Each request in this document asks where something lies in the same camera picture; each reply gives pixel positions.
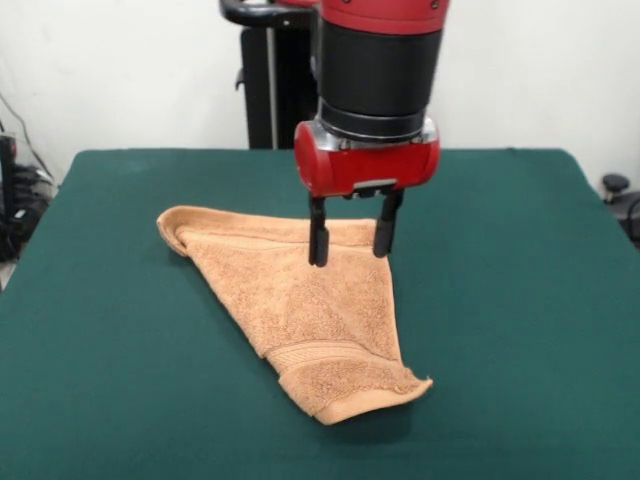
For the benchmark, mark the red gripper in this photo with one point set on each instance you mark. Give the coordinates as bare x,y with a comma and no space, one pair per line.
370,167

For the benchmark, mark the tan terry towel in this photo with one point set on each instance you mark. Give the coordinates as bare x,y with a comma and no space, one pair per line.
300,310

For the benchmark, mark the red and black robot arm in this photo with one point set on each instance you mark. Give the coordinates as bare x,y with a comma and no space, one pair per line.
380,65

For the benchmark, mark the dark green table cloth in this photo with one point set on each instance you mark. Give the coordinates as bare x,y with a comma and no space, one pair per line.
125,325

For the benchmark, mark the black equipment pile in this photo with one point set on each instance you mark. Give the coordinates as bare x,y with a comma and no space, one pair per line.
20,200

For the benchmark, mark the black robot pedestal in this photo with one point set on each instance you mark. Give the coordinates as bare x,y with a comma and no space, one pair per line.
295,75

